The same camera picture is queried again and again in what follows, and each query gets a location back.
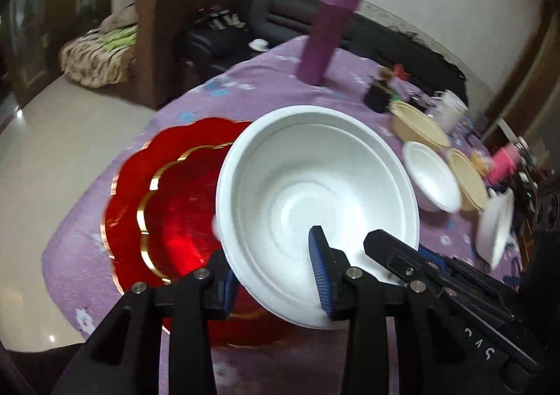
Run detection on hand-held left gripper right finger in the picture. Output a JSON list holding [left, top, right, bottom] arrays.
[[308, 226, 464, 395]]

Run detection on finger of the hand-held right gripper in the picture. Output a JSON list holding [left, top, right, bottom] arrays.
[[363, 229, 544, 383]]

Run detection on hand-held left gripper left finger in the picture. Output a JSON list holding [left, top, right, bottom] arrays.
[[52, 250, 240, 395]]

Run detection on large white foam bowl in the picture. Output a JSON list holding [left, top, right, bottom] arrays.
[[215, 105, 421, 329]]

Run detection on beige plastic bowl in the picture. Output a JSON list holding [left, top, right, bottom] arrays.
[[446, 147, 488, 212], [391, 101, 451, 153]]

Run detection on small white foam bowl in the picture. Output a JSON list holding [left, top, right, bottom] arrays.
[[476, 188, 515, 270], [402, 141, 462, 213]]

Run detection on pink cup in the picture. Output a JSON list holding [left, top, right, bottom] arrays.
[[488, 145, 523, 186]]

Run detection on small red scalloped plate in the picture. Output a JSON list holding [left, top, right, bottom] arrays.
[[139, 143, 238, 283]]

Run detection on beige wrapped disc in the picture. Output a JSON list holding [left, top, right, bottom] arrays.
[[470, 151, 495, 177]]

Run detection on large red scalloped plate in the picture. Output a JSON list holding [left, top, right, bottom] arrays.
[[100, 117, 298, 349]]

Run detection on white plastic jar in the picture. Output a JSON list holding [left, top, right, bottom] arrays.
[[433, 89, 469, 133]]

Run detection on grey-topped electric motor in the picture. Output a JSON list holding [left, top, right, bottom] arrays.
[[365, 80, 394, 113]]

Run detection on brown wooden furniture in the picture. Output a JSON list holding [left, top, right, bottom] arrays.
[[481, 5, 560, 151]]

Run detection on purple floral tablecloth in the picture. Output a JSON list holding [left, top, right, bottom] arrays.
[[41, 36, 539, 395]]

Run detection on tall purple bottle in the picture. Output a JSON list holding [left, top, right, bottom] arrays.
[[296, 0, 362, 86]]

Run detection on black leather sofa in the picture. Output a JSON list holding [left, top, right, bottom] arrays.
[[181, 0, 469, 107]]

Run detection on patterned blanket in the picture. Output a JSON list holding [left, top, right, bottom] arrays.
[[59, 12, 141, 88]]

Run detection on brown armchair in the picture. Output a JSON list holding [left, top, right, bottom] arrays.
[[131, 0, 251, 110]]

